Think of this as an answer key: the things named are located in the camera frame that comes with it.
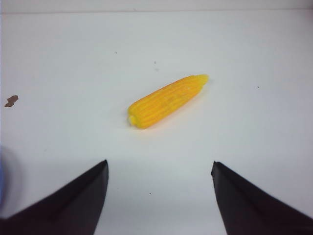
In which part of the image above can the yellow corn cob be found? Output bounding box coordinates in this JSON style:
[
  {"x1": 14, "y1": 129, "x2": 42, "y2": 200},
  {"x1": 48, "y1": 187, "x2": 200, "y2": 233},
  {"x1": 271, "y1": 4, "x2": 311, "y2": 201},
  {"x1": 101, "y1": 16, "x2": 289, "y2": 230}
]
[{"x1": 128, "y1": 74, "x2": 209, "y2": 129}]

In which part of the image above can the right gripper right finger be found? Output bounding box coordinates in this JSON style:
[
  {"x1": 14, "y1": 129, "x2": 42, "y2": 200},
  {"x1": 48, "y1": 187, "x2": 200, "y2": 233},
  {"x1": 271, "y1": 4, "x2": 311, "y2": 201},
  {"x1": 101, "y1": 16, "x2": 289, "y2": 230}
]
[{"x1": 211, "y1": 162, "x2": 313, "y2": 235}]

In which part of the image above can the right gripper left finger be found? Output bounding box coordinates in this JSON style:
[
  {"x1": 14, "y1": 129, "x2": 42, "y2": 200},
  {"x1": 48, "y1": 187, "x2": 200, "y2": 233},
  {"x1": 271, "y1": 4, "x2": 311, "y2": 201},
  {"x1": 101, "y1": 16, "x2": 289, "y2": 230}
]
[{"x1": 0, "y1": 161, "x2": 109, "y2": 235}]

